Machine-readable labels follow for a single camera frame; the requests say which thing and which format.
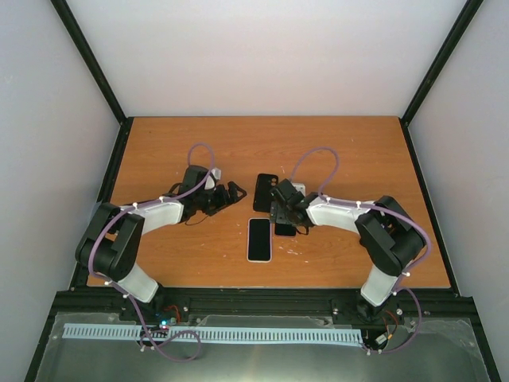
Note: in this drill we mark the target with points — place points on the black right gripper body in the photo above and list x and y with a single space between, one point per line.
281 217

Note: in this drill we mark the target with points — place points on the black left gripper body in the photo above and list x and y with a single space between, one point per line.
211 203

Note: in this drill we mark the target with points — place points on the red-edged black phone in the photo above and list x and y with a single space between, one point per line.
285 230

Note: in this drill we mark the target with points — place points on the white clear phone case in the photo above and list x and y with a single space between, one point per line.
259 260

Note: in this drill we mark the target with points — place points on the black phone case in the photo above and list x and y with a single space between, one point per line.
262 197

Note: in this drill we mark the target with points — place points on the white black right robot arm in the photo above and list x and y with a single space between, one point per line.
394 242

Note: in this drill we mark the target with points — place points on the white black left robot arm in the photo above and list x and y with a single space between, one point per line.
109 246

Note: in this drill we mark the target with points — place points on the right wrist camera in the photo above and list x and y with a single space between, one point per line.
287 194

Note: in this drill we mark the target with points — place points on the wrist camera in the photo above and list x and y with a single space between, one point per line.
287 194
212 179

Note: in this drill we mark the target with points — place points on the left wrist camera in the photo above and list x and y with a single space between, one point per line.
212 179

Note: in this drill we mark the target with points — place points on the black aluminium frame rail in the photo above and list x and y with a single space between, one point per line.
340 305

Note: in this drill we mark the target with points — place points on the light blue cable duct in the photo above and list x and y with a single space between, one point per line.
217 335

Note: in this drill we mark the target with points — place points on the left black frame post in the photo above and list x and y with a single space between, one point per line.
66 16

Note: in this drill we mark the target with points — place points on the black frame post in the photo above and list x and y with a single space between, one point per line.
457 31
66 16

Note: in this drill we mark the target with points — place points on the metal base plate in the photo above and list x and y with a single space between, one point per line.
442 351

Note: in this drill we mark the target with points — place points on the right black frame post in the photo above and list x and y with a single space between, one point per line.
457 31

